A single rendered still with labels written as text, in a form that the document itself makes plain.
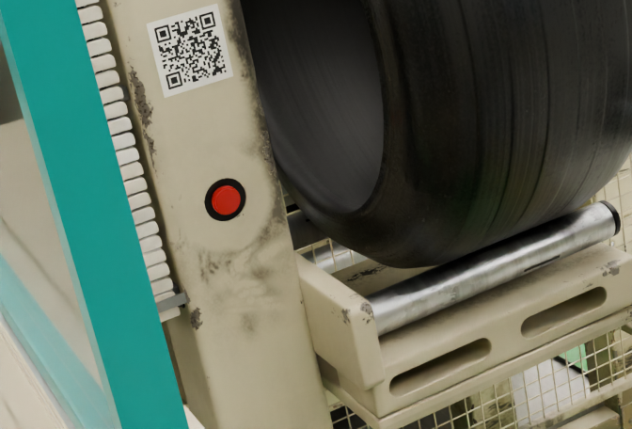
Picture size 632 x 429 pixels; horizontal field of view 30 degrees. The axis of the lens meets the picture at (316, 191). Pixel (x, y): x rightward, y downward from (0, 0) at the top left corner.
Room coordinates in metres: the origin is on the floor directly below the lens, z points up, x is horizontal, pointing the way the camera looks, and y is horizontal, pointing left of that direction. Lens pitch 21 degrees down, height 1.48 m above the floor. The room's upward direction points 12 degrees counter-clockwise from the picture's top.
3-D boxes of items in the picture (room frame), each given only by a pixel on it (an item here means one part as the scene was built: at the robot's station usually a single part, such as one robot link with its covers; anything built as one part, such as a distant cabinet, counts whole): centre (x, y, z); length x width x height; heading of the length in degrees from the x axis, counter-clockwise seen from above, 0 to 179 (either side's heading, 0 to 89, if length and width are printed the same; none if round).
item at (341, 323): (1.24, 0.05, 0.90); 0.40 x 0.03 x 0.10; 23
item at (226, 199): (1.14, 0.09, 1.06); 0.03 x 0.02 x 0.03; 113
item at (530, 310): (1.18, -0.16, 0.84); 0.36 x 0.09 x 0.06; 113
